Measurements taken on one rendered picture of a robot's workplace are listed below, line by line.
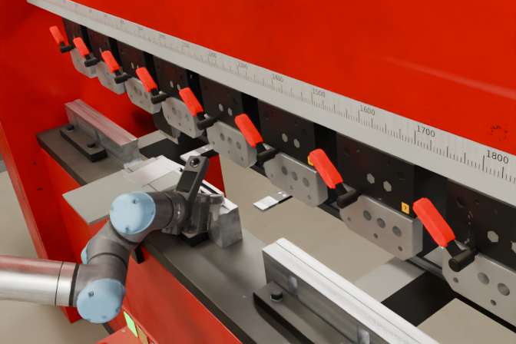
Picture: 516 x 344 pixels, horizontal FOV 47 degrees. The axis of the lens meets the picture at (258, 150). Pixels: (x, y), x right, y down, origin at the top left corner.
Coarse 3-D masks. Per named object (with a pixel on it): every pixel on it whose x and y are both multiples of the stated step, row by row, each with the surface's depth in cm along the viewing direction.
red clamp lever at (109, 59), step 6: (102, 54) 149; (108, 54) 149; (108, 60) 148; (114, 60) 149; (108, 66) 148; (114, 66) 148; (114, 72) 148; (120, 72) 148; (114, 78) 147; (120, 78) 146; (126, 78) 147
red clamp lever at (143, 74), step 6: (138, 72) 134; (144, 72) 134; (144, 78) 133; (150, 78) 133; (144, 84) 133; (150, 84) 133; (150, 90) 133; (156, 90) 133; (156, 96) 132; (162, 96) 132; (168, 96) 133; (156, 102) 131
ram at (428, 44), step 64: (128, 0) 134; (192, 0) 110; (256, 0) 93; (320, 0) 81; (384, 0) 72; (448, 0) 64; (512, 0) 58; (192, 64) 120; (256, 64) 100; (320, 64) 86; (384, 64) 76; (448, 64) 67; (512, 64) 61; (448, 128) 71; (512, 128) 63; (512, 192) 66
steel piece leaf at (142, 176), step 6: (144, 168) 159; (150, 168) 158; (156, 168) 158; (162, 168) 158; (126, 174) 154; (132, 174) 156; (138, 174) 156; (144, 174) 156; (150, 174) 155; (156, 174) 155; (162, 174) 154; (132, 180) 153; (138, 180) 150; (144, 180) 153; (150, 180) 152
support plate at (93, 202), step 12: (132, 168) 160; (96, 180) 156; (108, 180) 155; (120, 180) 155; (156, 180) 152; (168, 180) 152; (72, 192) 152; (84, 192) 152; (96, 192) 151; (108, 192) 150; (120, 192) 149; (72, 204) 147; (84, 204) 146; (96, 204) 145; (108, 204) 145; (84, 216) 141; (96, 216) 141; (108, 216) 141
